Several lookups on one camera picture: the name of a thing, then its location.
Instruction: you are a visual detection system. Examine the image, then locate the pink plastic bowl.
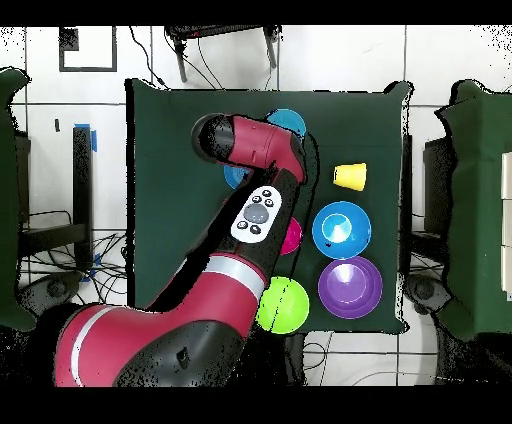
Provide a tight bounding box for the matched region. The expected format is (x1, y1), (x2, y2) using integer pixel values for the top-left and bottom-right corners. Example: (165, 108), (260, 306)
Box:
(279, 216), (304, 256)

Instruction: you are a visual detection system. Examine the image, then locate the bundle of floor cables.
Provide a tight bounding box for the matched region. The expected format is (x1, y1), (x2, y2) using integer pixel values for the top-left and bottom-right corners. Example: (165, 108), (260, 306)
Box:
(19, 209), (133, 307)

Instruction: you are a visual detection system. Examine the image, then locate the green covered side table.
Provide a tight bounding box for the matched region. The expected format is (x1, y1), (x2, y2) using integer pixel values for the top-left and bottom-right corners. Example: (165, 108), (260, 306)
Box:
(0, 67), (37, 333)
(435, 79), (512, 341)

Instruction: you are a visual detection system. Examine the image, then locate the grey office chair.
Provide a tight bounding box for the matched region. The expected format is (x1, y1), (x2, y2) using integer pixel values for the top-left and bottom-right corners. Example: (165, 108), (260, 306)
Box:
(17, 271), (85, 317)
(404, 273), (453, 317)

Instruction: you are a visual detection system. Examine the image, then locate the yellow plastic cup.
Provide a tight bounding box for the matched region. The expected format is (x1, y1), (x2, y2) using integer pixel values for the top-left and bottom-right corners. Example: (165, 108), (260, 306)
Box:
(332, 162), (368, 192)

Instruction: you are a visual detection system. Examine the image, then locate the large blue plastic bowl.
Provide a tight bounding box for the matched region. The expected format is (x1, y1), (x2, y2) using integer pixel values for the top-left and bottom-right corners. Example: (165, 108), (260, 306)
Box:
(311, 200), (372, 261)

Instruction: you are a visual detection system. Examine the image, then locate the black square frame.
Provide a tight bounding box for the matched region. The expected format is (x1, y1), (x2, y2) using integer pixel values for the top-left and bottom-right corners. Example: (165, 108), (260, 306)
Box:
(58, 25), (118, 74)

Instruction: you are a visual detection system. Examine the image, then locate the green plastic bowl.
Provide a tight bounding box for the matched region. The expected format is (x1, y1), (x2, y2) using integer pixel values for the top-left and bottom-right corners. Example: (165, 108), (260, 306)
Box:
(255, 276), (310, 335)

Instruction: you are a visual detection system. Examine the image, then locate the blue tape piece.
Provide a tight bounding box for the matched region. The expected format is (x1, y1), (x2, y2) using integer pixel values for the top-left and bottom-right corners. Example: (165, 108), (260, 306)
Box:
(81, 253), (102, 283)
(73, 123), (98, 153)

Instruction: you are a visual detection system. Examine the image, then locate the small blue plastic bowl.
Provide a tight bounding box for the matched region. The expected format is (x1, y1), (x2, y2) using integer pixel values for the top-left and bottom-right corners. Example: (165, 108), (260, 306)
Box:
(222, 163), (252, 190)

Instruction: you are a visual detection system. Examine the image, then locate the black floor cable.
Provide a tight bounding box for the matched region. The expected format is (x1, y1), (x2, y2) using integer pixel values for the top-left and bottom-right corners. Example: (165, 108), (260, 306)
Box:
(128, 25), (170, 90)

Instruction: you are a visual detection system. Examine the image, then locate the cyan plastic bowl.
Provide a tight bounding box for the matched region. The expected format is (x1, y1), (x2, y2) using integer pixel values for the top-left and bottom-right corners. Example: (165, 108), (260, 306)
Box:
(264, 108), (308, 139)

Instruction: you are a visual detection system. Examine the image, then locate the purple plastic bowl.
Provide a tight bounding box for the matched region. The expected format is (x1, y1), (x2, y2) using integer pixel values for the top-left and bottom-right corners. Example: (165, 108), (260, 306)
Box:
(317, 256), (384, 320)

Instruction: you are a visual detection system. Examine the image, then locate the black bench frame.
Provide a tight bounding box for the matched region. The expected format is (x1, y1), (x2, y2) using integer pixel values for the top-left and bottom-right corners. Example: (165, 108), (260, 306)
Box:
(17, 125), (94, 271)

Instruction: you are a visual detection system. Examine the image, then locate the dark green table cloth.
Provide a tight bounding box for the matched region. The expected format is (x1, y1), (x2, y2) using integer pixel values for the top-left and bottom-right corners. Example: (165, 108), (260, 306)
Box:
(125, 78), (413, 333)

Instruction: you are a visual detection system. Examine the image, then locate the black cabinet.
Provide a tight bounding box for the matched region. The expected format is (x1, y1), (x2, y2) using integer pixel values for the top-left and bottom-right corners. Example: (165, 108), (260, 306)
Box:
(423, 137), (455, 235)

